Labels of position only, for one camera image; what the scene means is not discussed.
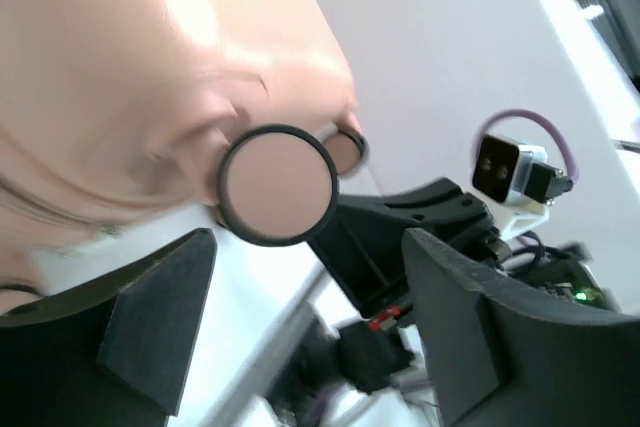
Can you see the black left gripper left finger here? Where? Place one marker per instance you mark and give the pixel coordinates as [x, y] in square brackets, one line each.
[114, 351]

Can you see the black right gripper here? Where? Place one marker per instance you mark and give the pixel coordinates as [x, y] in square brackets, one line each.
[560, 271]

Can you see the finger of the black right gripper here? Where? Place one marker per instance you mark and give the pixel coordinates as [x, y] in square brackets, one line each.
[361, 245]

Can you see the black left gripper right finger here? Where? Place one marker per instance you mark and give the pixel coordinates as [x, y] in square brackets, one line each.
[501, 353]

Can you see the pink hard-shell suitcase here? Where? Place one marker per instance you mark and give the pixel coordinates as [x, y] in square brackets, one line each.
[115, 111]

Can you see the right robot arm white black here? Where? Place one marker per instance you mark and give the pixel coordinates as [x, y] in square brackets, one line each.
[370, 351]

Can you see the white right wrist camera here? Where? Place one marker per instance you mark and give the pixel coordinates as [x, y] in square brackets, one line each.
[518, 184]

